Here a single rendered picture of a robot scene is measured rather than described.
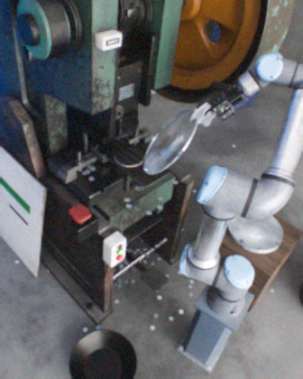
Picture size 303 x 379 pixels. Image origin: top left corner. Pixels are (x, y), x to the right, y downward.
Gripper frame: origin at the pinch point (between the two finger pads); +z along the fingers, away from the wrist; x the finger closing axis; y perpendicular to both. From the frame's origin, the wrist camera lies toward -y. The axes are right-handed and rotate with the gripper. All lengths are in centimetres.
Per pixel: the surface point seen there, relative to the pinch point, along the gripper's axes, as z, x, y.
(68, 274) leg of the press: 106, 37, -4
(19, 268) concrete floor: 127, 20, -11
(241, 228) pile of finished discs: 20, 75, -5
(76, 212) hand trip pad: 49, -9, 18
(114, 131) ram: 28.5, -10.0, -10.7
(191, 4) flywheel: -22.1, -19.5, -35.6
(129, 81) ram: 11.2, -20.2, -14.6
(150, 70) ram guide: 3.1, -17.7, -16.0
